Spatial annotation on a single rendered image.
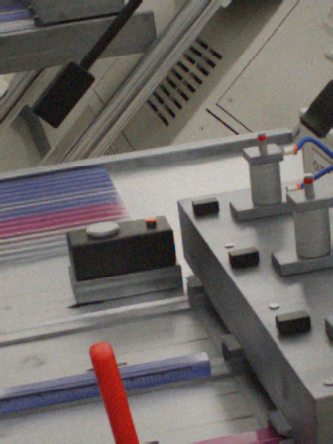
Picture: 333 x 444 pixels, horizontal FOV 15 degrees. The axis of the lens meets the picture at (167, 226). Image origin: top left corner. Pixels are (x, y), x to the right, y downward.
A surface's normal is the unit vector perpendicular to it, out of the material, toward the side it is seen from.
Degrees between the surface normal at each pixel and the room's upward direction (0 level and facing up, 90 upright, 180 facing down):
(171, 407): 46
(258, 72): 90
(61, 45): 90
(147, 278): 90
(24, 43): 90
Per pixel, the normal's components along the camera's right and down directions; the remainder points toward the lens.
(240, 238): -0.11, -0.94
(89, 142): 0.19, 0.30
